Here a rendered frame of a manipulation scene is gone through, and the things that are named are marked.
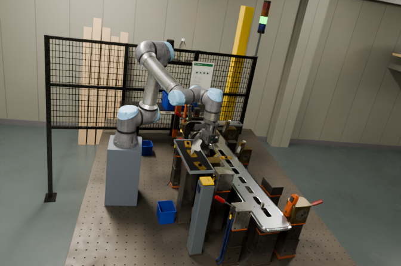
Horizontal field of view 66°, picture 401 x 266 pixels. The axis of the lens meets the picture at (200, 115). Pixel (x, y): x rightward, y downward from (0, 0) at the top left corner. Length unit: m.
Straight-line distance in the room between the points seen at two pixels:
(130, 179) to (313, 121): 3.95
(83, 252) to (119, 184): 0.43
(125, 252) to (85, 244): 0.22
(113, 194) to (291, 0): 3.64
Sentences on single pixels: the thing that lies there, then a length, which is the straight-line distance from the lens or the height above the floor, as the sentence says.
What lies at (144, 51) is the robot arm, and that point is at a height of 1.70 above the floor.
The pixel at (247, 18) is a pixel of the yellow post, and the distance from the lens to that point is 3.08.
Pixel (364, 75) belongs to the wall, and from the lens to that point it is 5.62.
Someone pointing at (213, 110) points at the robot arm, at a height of 1.50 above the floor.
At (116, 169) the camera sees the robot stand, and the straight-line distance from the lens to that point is 1.95.
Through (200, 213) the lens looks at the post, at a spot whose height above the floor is 0.98.
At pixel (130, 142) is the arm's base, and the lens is 1.90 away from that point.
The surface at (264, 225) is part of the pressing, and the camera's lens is 1.66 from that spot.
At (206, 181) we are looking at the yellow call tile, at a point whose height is 1.16.
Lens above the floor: 1.99
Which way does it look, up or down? 20 degrees down
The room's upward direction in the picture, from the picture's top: 9 degrees clockwise
